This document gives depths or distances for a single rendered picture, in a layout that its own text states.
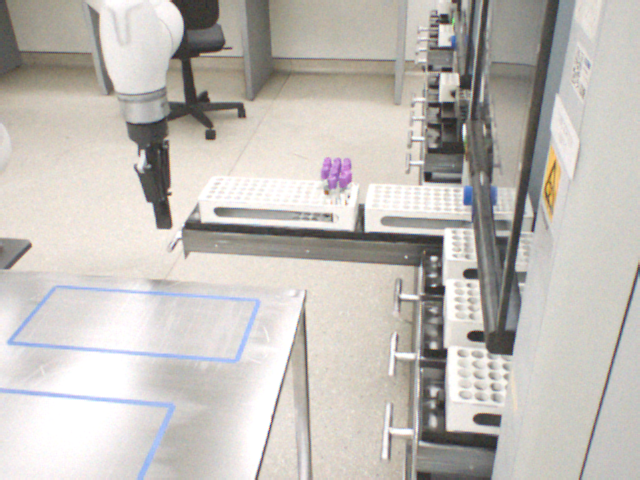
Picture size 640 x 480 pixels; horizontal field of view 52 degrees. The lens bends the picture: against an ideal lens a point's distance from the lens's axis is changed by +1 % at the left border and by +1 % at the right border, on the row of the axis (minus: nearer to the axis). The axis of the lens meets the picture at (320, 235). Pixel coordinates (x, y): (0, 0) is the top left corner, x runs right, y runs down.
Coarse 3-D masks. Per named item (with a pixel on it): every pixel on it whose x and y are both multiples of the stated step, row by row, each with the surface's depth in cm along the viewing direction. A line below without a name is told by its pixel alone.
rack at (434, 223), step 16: (368, 192) 122; (384, 192) 123; (400, 192) 123; (416, 192) 122; (432, 192) 122; (448, 192) 123; (368, 208) 117; (384, 208) 117; (400, 208) 117; (416, 208) 118; (432, 208) 117; (448, 208) 117; (464, 208) 116; (528, 208) 116; (368, 224) 119; (384, 224) 123; (400, 224) 123; (416, 224) 123; (432, 224) 123; (448, 224) 123; (464, 224) 122; (528, 224) 114
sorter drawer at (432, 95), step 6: (426, 90) 188; (432, 90) 185; (438, 90) 185; (426, 96) 184; (432, 96) 181; (438, 96) 181; (426, 102) 181; (432, 102) 177; (438, 102) 177; (426, 108) 178; (414, 120) 186; (420, 120) 186
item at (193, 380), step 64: (0, 320) 99; (64, 320) 99; (128, 320) 98; (192, 320) 98; (256, 320) 98; (0, 384) 87; (64, 384) 87; (128, 384) 87; (192, 384) 86; (256, 384) 86; (0, 448) 78; (64, 448) 78; (128, 448) 77; (192, 448) 77; (256, 448) 77
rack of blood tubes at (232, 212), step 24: (216, 192) 124; (240, 192) 124; (264, 192) 123; (288, 192) 124; (312, 192) 123; (216, 216) 123; (240, 216) 127; (264, 216) 127; (288, 216) 127; (312, 216) 123
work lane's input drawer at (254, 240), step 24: (192, 216) 126; (360, 216) 124; (192, 240) 124; (216, 240) 124; (240, 240) 123; (264, 240) 122; (288, 240) 121; (312, 240) 120; (336, 240) 120; (360, 240) 119; (384, 240) 119; (408, 240) 118; (432, 240) 118; (384, 264) 121; (408, 264) 120
